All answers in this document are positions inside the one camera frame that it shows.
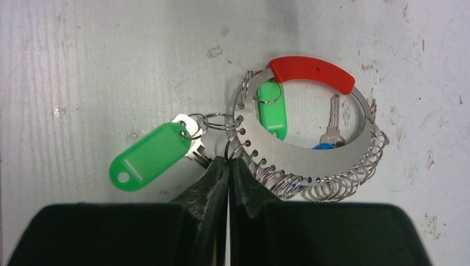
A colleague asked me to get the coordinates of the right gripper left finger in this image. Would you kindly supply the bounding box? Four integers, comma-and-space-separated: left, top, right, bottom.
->
9, 156, 228, 265

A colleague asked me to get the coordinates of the silver key on blue tag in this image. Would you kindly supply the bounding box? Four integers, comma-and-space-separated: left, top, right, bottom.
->
320, 95, 345, 147

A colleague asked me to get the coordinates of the green capped key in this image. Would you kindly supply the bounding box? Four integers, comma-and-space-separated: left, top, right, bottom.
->
109, 114, 211, 191

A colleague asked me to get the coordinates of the green key tag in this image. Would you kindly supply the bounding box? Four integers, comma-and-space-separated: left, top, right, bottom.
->
257, 79, 288, 141

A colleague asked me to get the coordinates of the blue key tag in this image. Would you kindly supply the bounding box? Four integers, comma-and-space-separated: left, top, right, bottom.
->
280, 143, 334, 193

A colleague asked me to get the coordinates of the large keyring with red sleeve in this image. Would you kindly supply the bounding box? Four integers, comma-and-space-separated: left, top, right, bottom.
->
224, 55, 390, 203

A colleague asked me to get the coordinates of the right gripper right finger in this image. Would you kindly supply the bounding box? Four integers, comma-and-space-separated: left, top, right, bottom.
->
228, 158, 431, 265

